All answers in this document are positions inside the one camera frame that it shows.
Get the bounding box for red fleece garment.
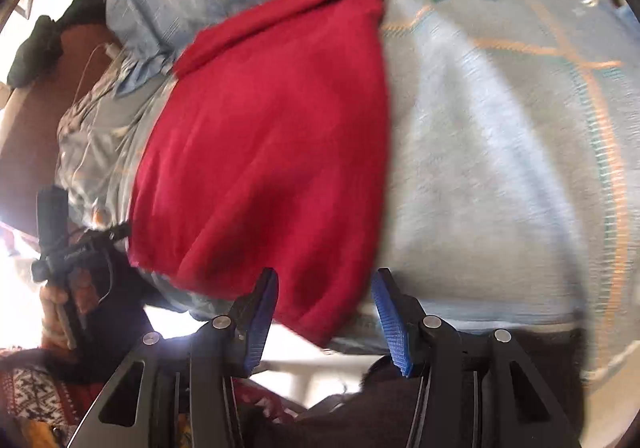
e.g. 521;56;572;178
127;0;397;349

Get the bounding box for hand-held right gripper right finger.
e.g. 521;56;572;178
371;268;583;448

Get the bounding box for person's dark pants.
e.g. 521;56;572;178
240;323;590;448

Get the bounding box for person's left hand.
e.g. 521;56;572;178
40;267;97;350

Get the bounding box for dark cloth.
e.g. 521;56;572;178
7;0;108;88

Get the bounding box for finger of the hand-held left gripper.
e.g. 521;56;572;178
75;222;133;249

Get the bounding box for brown wooden headboard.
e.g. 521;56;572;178
0;22;126;235

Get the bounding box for white cable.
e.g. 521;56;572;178
70;42;123;169

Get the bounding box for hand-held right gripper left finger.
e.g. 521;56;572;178
67;268;279;448

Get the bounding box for grey star-print bedsheet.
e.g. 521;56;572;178
55;0;640;379

